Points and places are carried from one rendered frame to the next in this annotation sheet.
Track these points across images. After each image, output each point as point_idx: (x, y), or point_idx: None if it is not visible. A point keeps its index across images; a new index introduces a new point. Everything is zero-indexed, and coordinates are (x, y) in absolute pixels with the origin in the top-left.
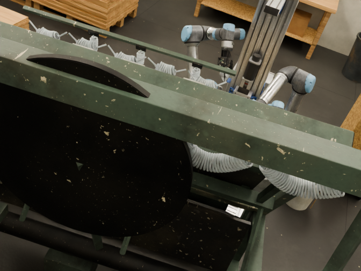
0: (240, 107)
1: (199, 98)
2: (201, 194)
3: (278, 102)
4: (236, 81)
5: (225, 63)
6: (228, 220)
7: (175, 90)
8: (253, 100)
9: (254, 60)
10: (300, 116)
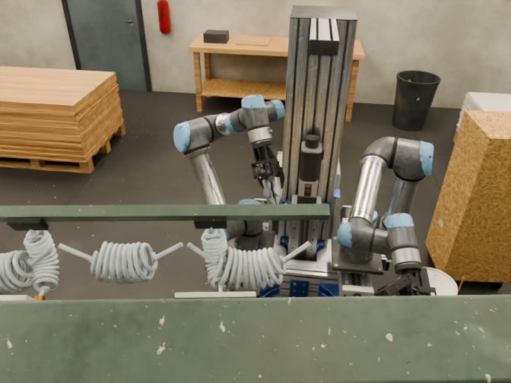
0: (407, 340)
1: (252, 358)
2: None
3: (401, 218)
4: (290, 189)
5: (268, 172)
6: None
7: (157, 359)
8: (437, 297)
9: (310, 147)
10: None
